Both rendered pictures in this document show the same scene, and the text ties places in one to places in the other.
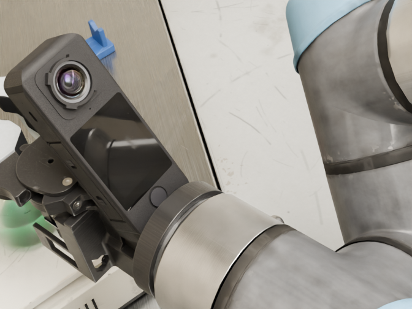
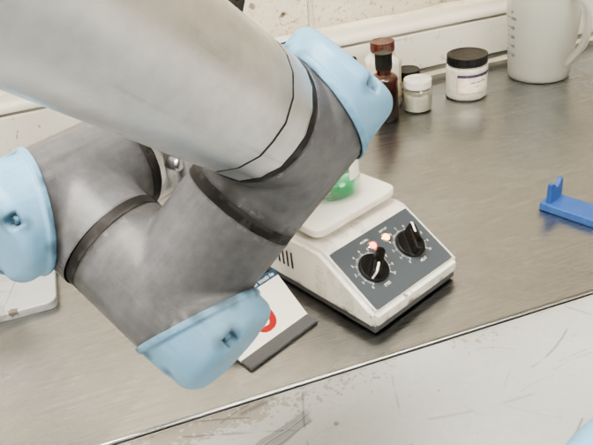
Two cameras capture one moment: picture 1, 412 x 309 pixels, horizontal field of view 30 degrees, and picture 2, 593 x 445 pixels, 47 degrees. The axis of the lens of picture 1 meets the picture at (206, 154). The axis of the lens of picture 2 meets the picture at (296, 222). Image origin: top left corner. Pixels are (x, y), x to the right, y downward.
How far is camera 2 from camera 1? 0.56 m
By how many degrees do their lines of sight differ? 61
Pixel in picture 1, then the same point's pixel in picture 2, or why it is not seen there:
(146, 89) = (572, 266)
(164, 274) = not seen: hidden behind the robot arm
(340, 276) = (70, 145)
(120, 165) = not seen: hidden behind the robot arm
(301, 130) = (565, 391)
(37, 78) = not seen: outside the picture
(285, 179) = (483, 384)
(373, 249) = (120, 186)
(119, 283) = (308, 265)
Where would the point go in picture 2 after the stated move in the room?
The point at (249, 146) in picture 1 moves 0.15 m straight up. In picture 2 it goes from (522, 350) to (536, 211)
